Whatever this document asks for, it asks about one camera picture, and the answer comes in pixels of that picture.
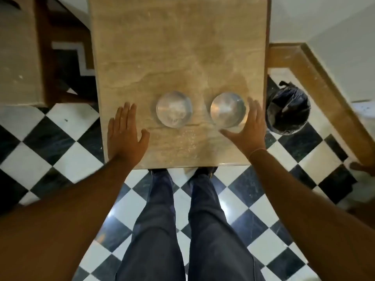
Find person's right hand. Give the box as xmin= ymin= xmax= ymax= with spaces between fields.
xmin=219 ymin=97 xmax=267 ymax=159

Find person's left hand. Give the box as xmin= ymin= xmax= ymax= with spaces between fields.
xmin=107 ymin=102 xmax=150 ymax=170

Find person's left forearm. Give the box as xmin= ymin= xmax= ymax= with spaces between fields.
xmin=0 ymin=157 xmax=139 ymax=281

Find person's right forearm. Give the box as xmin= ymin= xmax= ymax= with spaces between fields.
xmin=249 ymin=149 xmax=375 ymax=281

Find steel bowl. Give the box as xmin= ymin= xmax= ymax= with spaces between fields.
xmin=210 ymin=92 xmax=247 ymax=128
xmin=155 ymin=91 xmax=194 ymax=128

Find person's dark right shoe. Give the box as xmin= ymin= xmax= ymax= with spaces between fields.
xmin=195 ymin=166 xmax=219 ymax=176

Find bin with black bag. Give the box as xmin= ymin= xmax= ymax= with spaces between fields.
xmin=265 ymin=81 xmax=311 ymax=136

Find dark blue trousers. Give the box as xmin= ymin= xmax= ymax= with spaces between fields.
xmin=115 ymin=169 xmax=265 ymax=281

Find brown wooden cabinet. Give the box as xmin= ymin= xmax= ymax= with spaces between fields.
xmin=0 ymin=0 xmax=60 ymax=107

